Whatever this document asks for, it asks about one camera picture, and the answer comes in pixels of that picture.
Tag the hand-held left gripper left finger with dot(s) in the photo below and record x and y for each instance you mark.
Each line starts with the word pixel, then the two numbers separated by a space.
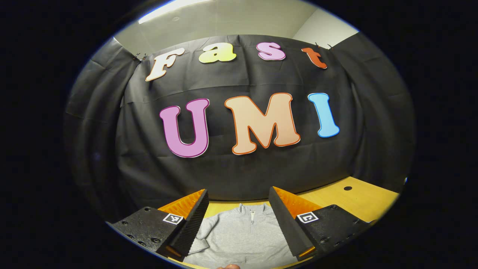
pixel 192 224

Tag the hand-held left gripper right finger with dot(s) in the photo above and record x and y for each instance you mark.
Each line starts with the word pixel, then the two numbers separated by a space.
pixel 289 224

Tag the grey zip-neck sweatshirt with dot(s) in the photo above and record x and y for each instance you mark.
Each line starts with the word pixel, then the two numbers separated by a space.
pixel 239 239

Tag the black backdrop cloth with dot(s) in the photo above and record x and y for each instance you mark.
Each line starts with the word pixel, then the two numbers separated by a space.
pixel 224 175

